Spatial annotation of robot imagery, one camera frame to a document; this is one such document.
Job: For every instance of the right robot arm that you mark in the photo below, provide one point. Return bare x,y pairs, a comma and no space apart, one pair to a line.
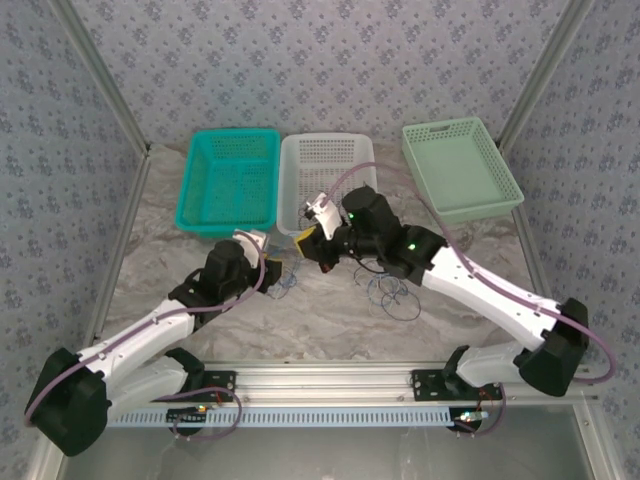
480,290

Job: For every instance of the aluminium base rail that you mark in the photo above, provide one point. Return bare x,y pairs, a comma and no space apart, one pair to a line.
325,382

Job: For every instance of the light green plastic basket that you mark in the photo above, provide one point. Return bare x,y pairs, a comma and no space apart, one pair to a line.
460,170

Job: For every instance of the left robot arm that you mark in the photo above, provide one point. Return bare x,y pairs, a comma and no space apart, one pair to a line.
135,330

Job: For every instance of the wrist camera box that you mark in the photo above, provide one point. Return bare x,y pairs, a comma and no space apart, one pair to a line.
252,245
325,217

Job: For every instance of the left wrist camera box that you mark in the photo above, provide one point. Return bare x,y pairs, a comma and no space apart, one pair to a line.
252,245

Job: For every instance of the aluminium frame post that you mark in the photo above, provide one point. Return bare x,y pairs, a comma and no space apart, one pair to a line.
545,70
100,75

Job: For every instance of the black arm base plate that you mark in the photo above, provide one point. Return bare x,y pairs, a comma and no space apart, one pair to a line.
425,387
225,378

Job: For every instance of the white plastic basket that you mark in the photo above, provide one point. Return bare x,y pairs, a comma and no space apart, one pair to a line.
320,165

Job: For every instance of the teal plastic basket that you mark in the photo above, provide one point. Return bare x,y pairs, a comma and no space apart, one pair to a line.
225,185

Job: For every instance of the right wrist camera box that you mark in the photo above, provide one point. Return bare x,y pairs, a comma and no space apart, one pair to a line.
325,217

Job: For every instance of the grey metal panel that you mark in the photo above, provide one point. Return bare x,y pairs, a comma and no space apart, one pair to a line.
325,455

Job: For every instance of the black controller board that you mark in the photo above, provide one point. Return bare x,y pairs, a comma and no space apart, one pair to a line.
182,416
467,419

